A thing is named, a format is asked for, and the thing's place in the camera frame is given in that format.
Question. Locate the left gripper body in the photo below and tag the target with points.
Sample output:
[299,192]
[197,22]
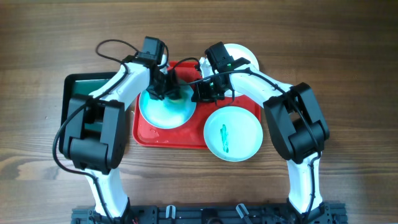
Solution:
[163,88]

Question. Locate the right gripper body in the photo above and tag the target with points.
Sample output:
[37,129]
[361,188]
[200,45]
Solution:
[211,91]

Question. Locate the yellow green sponge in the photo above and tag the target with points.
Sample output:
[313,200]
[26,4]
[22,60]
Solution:
[176,99]

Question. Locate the white plate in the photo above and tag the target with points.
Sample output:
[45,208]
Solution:
[167,113]
[233,134]
[237,51]

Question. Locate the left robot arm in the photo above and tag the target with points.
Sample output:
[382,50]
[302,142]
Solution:
[92,137]

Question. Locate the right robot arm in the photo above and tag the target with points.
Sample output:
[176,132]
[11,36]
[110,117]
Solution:
[296,124]

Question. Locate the red plastic tray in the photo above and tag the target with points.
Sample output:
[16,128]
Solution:
[190,134]

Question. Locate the dark green water tray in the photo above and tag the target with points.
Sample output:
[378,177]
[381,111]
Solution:
[84,84]

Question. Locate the white plate top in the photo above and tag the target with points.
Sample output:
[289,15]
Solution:
[237,51]

